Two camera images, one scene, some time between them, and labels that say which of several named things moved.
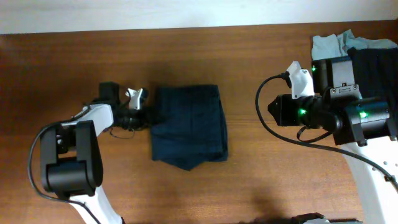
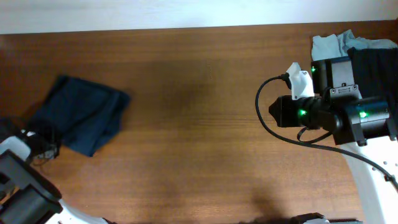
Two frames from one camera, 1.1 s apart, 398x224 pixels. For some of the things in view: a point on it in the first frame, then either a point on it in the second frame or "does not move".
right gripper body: x=302 y=112 does not move
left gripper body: x=134 y=119 to x=49 y=142
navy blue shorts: x=190 y=127 to x=85 y=115
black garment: x=375 y=72 does not move
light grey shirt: x=334 y=45 does not move
